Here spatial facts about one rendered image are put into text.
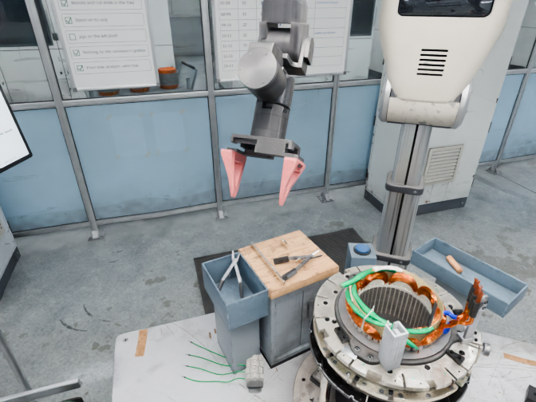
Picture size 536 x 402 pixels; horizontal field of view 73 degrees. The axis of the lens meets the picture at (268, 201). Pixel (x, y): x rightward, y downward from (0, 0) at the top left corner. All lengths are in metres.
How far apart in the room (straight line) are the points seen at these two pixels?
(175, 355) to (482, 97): 2.82
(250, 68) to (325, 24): 2.41
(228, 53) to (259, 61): 2.19
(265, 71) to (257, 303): 0.56
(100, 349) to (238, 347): 1.39
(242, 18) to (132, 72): 0.81
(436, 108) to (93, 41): 2.13
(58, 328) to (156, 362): 1.43
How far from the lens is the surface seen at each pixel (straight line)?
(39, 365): 2.38
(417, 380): 0.74
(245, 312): 0.89
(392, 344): 0.68
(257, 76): 0.52
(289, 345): 1.08
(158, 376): 1.12
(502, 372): 1.26
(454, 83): 1.03
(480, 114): 3.33
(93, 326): 2.44
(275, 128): 0.57
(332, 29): 2.96
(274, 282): 0.90
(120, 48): 2.66
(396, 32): 1.01
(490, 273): 1.12
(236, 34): 2.72
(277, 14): 0.62
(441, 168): 3.28
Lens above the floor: 1.67
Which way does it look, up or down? 30 degrees down
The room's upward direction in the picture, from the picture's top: straight up
